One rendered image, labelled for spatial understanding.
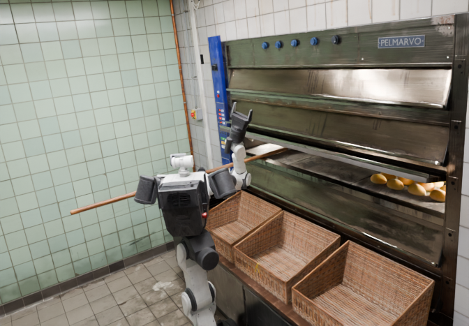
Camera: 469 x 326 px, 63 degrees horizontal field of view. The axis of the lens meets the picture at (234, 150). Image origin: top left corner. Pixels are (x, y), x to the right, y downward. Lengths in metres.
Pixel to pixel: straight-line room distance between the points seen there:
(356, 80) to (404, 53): 0.31
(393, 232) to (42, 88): 2.88
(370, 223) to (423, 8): 1.17
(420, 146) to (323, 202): 0.83
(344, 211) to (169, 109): 2.15
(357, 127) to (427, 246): 0.70
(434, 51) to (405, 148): 0.47
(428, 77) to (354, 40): 0.46
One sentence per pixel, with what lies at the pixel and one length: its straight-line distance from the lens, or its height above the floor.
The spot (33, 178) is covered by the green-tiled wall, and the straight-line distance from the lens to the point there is 3.72.
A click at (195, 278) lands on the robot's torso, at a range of 2.39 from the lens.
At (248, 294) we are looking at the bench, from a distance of 2.68.
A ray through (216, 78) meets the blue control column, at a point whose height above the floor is 1.81.
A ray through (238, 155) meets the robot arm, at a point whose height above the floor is 1.46.
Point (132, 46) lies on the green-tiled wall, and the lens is 3.79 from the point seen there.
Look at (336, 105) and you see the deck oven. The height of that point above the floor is 1.67.
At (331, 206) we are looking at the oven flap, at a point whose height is 1.01.
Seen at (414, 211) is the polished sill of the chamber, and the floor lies 1.17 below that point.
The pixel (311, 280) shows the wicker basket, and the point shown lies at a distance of 2.38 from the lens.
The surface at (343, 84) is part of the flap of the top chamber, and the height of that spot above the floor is 1.79.
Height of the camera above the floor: 2.07
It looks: 15 degrees down
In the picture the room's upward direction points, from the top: 6 degrees counter-clockwise
